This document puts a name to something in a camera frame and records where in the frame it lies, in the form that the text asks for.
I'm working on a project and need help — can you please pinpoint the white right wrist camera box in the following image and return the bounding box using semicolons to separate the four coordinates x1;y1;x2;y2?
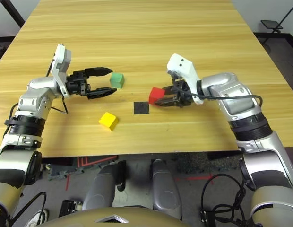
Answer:
166;53;205;105

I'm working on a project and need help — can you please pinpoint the small black connector box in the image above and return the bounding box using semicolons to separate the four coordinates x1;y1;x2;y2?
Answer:
199;209;215;224

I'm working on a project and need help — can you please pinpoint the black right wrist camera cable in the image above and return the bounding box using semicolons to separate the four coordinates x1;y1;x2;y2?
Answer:
171;70;264;108

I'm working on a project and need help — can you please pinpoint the black metal frame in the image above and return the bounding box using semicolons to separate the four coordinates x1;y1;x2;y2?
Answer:
0;0;26;41

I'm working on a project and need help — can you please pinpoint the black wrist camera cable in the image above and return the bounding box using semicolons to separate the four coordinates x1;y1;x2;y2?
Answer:
46;53;69;114
171;70;264;108

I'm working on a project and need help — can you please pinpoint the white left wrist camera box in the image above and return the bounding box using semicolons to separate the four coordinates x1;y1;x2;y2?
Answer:
51;43;73;97

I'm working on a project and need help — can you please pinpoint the black looped cable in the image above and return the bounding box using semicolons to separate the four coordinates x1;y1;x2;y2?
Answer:
199;174;249;227
9;191;47;227

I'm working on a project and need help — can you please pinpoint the silver robot leg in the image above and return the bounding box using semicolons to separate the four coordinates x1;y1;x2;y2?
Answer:
82;160;127;211
150;158;182;219

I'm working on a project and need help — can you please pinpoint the black stand tray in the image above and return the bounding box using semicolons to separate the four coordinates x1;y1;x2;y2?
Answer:
260;20;284;30

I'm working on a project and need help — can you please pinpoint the yellow block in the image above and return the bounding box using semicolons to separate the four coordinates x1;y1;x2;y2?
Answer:
98;112;120;132

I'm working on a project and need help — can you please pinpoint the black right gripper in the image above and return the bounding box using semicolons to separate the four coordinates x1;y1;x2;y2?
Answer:
155;79;194;108

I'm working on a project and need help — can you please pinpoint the red block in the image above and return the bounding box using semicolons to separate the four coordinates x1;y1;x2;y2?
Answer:
148;87;166;105

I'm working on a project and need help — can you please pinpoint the tan robot torso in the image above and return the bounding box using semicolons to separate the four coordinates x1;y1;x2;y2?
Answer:
41;207;190;227

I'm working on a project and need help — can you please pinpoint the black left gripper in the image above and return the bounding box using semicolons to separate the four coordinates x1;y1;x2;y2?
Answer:
66;67;118;99

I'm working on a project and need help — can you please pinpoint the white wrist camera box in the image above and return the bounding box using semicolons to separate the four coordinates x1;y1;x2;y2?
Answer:
166;53;205;105
51;43;73;97

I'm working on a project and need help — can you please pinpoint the green block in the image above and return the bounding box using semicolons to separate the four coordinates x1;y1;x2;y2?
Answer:
109;72;125;89

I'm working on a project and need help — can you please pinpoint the black left wrist camera cable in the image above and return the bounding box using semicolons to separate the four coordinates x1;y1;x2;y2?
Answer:
46;53;69;114

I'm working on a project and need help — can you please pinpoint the silver robot right leg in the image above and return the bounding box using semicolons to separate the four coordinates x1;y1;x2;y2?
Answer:
150;158;182;219

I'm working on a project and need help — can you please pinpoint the black mat with red lines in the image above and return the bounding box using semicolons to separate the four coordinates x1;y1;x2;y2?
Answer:
48;155;119;182

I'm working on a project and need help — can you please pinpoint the silver robot left leg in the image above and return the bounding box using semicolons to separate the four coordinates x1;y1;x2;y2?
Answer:
82;160;127;211

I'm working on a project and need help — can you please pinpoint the black box with white parts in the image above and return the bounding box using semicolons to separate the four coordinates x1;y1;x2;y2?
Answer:
59;200;85;217

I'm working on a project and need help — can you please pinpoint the black square marker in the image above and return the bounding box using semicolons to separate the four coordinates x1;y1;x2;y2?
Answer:
133;101;150;115

